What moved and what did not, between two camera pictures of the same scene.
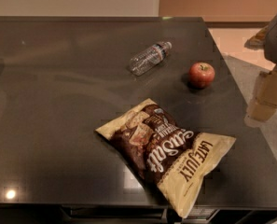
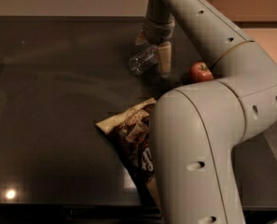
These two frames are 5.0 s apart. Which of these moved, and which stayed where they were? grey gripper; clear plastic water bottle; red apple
Moved: grey gripper
Stayed: red apple; clear plastic water bottle
